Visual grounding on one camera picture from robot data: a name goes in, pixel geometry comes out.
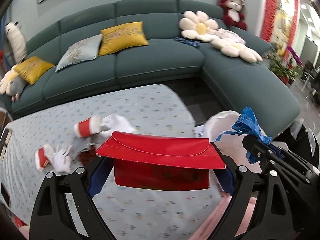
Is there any dark red velvet scrunchie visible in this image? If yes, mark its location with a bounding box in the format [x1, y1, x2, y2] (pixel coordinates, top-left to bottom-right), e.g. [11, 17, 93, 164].
[78, 145, 98, 167]

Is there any red teddy bear plush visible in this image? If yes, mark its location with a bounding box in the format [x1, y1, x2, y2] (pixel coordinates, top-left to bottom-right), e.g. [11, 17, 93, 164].
[219, 0, 247, 30]

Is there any floral light blue tablecloth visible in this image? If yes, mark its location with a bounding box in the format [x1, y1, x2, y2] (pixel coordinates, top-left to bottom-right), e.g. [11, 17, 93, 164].
[1, 85, 221, 239]

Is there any dark green sectional sofa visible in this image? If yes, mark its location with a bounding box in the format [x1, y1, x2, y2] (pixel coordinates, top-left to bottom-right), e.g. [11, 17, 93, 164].
[1, 0, 300, 137]

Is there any light blue cushion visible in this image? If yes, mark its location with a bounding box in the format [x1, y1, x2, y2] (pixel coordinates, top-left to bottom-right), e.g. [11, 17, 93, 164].
[55, 34, 102, 72]

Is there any yellow cushion left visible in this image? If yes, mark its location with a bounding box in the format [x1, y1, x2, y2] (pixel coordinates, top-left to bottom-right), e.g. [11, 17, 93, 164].
[14, 56, 55, 85]

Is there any black smartphone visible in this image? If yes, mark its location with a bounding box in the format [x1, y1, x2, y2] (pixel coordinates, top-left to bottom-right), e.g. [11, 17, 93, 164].
[1, 184, 11, 207]

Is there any red white cup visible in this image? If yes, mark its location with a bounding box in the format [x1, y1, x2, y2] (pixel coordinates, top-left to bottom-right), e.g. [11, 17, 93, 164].
[35, 144, 54, 172]
[73, 115, 101, 138]

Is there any red white cup right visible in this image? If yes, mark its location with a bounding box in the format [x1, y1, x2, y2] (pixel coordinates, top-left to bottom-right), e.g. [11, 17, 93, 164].
[73, 115, 101, 138]

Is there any white glove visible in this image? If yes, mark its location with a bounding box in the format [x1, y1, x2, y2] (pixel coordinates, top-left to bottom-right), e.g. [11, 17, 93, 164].
[52, 144, 72, 173]
[100, 114, 137, 138]

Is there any potted plant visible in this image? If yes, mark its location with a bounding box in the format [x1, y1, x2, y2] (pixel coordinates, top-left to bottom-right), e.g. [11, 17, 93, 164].
[266, 46, 303, 85]

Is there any grey mouse plush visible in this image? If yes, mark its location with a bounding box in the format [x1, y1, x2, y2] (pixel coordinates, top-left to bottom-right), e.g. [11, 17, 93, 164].
[6, 76, 28, 102]

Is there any yellow cushion right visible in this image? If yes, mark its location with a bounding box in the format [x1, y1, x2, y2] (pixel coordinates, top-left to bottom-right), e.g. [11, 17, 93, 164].
[98, 21, 149, 56]

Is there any red paper envelope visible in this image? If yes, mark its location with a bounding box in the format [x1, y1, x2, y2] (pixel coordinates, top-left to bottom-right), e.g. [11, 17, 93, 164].
[97, 132, 225, 191]

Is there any white glove right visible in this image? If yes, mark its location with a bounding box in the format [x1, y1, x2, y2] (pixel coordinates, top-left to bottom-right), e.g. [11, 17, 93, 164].
[100, 114, 137, 138]

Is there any red white cup left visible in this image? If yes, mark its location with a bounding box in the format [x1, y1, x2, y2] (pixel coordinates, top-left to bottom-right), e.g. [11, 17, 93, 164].
[35, 144, 54, 172]

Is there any white flower pillow right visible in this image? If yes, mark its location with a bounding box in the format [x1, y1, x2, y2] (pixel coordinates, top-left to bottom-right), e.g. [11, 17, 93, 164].
[178, 10, 219, 42]

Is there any red printed bag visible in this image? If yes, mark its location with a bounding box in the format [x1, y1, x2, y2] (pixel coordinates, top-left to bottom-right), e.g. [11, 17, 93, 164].
[14, 216, 27, 229]

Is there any white glove left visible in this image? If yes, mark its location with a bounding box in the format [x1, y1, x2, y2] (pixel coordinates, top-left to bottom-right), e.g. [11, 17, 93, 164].
[52, 144, 72, 173]

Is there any blue patterned cloth on sofa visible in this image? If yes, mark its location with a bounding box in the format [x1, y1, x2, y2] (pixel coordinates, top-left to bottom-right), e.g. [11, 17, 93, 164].
[174, 37, 201, 48]

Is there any white long plush toy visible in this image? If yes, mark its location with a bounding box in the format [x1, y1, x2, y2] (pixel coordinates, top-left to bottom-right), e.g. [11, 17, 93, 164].
[5, 22, 27, 64]

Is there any yellow cushion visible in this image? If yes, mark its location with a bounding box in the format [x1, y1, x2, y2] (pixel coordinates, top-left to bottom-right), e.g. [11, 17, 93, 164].
[14, 56, 55, 85]
[98, 21, 149, 56]

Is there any black notebook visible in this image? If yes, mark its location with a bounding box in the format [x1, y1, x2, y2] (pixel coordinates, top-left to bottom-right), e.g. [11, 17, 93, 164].
[0, 128, 12, 161]

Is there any blue plastic wrapper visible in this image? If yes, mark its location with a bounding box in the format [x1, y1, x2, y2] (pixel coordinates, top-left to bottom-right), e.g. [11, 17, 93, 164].
[215, 106, 273, 165]

